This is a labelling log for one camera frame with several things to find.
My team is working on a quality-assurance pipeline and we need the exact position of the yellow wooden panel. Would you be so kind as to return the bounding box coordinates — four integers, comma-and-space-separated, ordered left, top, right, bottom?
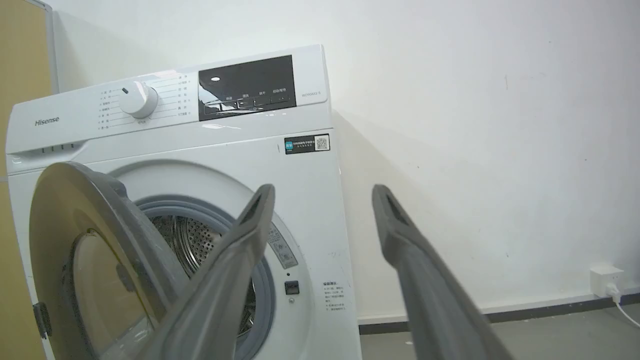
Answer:
0, 0, 60, 360

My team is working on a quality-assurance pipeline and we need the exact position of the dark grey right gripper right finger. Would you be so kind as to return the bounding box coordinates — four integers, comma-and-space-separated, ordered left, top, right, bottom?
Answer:
371, 184, 516, 360

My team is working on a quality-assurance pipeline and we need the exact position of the white Hisense washing machine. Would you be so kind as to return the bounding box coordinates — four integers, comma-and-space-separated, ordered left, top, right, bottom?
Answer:
5, 44, 362, 360

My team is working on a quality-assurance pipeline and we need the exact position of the white power cable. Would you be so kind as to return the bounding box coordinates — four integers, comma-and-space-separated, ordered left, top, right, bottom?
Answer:
606, 284, 640, 329

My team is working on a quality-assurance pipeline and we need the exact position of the white program dial knob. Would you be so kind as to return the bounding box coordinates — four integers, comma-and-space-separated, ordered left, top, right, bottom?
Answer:
118, 81, 159, 120

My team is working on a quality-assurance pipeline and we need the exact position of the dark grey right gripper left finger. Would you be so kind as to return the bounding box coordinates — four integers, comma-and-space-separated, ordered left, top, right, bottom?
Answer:
136, 183, 276, 360

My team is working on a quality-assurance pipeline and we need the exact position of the round grey washing machine door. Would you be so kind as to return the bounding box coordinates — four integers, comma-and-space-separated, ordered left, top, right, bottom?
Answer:
28, 161, 191, 360

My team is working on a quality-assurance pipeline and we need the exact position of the white wall power socket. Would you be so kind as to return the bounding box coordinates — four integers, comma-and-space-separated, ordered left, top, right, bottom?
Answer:
589, 265, 625, 299

